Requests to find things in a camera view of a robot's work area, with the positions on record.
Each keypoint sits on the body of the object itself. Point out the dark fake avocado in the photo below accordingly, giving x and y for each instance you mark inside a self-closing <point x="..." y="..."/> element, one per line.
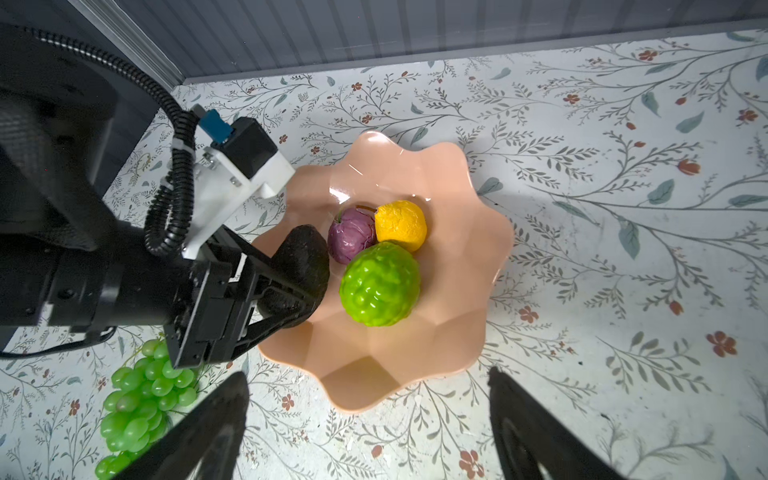
<point x="303" y="259"/>

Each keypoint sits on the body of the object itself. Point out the green fake grape bunch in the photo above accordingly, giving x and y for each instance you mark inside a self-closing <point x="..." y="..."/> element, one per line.
<point x="137" y="412"/>

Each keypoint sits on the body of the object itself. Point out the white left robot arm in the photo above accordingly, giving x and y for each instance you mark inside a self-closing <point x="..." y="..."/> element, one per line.
<point x="67" y="261"/>

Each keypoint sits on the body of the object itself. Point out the green bumpy fake fruit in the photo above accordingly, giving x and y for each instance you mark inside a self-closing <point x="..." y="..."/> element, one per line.
<point x="381" y="286"/>

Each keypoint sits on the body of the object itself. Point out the yellow fake lemon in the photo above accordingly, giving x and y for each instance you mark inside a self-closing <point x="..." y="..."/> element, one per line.
<point x="403" y="223"/>

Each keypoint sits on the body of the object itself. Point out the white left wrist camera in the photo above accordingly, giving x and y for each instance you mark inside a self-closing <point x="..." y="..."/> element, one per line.
<point x="241" y="162"/>

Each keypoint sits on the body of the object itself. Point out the pink scalloped fruit bowl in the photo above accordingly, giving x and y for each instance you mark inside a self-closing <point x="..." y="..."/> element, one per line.
<point x="415" y="315"/>

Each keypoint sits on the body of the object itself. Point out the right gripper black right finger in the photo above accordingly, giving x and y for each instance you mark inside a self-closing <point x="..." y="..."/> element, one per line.
<point x="529" y="439"/>

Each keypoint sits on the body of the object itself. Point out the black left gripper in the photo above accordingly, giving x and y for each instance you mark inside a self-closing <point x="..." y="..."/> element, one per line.
<point x="214" y="319"/>

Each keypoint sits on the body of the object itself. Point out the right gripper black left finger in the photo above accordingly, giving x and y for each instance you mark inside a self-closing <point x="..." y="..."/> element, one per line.
<point x="205" y="444"/>

